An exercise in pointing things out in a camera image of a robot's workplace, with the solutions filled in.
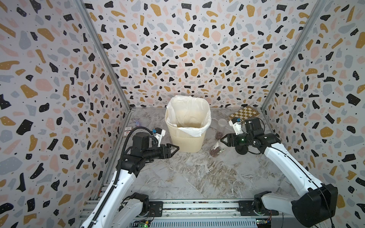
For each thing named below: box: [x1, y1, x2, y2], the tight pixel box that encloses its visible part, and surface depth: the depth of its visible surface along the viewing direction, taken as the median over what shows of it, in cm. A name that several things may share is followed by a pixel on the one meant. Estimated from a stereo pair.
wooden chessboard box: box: [228, 105, 260, 121], surface depth 119 cm
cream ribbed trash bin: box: [164, 106, 208, 153], surface depth 77 cm
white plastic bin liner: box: [166, 95, 212, 138], surface depth 89 cm
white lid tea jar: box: [209, 142, 221, 158], surface depth 85 cm
